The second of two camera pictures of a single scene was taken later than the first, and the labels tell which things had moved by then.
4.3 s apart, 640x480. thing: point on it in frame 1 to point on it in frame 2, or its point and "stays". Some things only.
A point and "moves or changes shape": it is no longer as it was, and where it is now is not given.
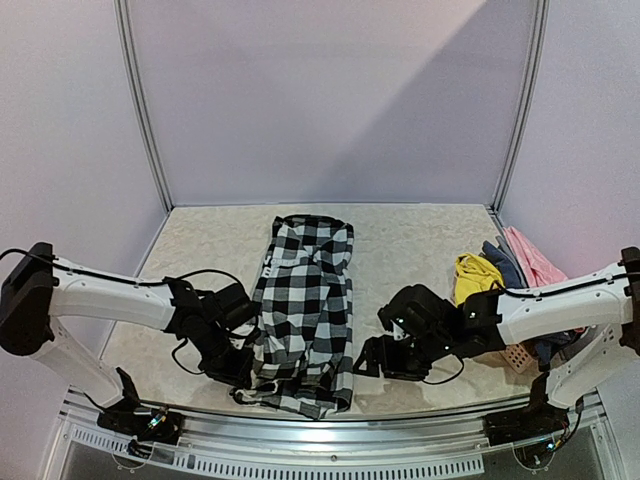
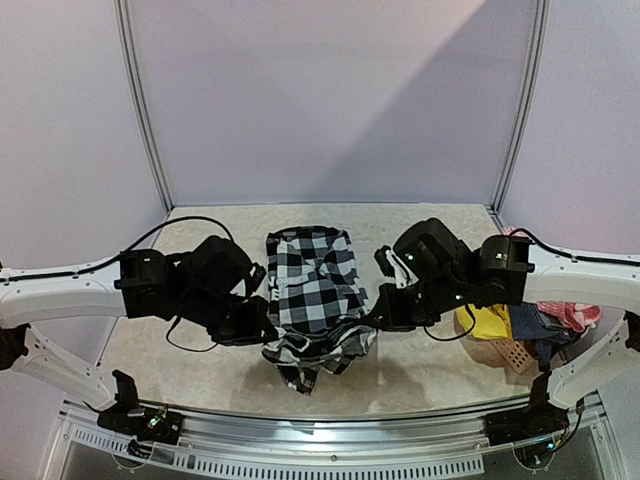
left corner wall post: x=122 y=14 stays
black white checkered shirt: x=304 y=323 moves or changes shape
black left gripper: x=236 y=375 to x=253 y=329
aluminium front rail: x=454 y=445 stays
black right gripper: x=379 y=358 to x=391 y=310
